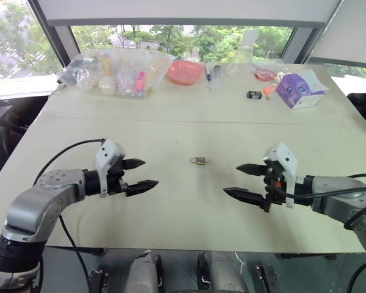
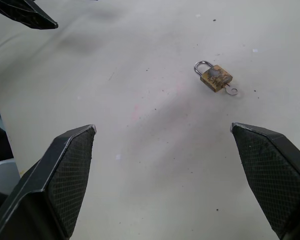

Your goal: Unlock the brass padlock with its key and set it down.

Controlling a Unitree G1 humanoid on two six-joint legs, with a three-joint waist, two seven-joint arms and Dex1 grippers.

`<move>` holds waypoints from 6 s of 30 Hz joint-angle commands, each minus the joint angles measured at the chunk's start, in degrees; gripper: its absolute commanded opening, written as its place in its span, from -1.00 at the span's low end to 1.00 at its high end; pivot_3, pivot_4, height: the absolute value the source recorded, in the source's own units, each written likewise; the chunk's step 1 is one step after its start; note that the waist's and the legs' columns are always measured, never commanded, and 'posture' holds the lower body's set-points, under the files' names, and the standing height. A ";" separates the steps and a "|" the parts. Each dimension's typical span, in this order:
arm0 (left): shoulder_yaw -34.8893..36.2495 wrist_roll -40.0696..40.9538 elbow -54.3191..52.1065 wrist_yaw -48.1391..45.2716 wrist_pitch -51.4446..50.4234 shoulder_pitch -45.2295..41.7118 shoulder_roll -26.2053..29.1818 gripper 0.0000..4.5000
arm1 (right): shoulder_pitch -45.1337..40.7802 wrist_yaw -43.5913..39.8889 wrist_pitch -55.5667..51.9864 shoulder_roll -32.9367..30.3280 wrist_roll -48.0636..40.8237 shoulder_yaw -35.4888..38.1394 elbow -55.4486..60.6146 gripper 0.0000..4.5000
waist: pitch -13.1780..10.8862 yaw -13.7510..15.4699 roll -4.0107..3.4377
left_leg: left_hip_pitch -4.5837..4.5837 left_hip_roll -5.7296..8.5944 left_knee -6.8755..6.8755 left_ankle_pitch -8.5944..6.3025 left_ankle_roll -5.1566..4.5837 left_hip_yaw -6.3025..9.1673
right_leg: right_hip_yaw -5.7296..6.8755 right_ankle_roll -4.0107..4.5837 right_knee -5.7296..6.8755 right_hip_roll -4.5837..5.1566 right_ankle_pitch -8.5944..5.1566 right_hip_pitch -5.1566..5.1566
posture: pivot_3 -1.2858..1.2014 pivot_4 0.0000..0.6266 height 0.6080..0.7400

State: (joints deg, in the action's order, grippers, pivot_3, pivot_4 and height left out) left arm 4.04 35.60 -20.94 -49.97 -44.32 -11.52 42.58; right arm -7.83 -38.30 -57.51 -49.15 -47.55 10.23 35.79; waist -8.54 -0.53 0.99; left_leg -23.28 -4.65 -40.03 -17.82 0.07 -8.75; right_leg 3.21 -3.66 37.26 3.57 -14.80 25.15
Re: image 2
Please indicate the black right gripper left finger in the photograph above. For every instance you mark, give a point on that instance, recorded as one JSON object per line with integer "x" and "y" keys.
{"x": 64, "y": 175}

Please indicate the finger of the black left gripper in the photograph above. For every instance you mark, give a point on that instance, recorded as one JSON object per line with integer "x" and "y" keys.
{"x": 22, "y": 12}

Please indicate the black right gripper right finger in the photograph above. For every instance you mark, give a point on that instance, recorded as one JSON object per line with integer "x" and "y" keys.
{"x": 275, "y": 172}

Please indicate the brass padlock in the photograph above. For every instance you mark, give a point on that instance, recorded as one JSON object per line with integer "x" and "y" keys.
{"x": 215, "y": 75}

